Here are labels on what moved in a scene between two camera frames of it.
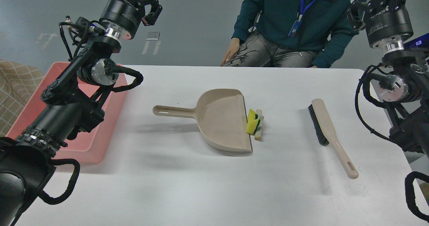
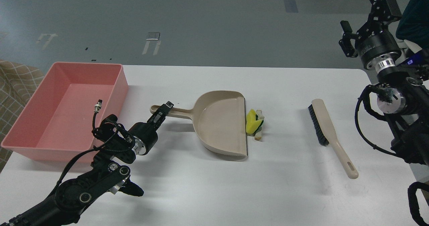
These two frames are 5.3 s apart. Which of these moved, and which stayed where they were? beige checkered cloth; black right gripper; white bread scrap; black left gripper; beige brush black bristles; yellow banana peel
Moved: black right gripper; black left gripper
Stayed: beige brush black bristles; white bread scrap; beige checkered cloth; yellow banana peel
